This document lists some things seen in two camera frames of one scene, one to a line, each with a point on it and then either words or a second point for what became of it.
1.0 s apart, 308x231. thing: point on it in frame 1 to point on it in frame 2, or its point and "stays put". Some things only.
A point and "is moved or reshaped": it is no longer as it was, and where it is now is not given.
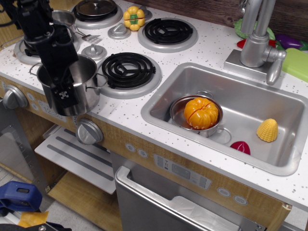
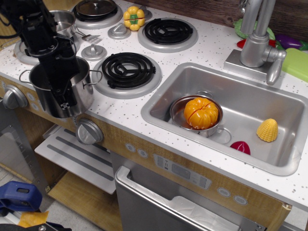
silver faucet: (255, 56) stays put
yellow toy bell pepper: (134, 18) stays put
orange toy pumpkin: (200, 113) stays put
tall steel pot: (84, 75) is moved or reshaped
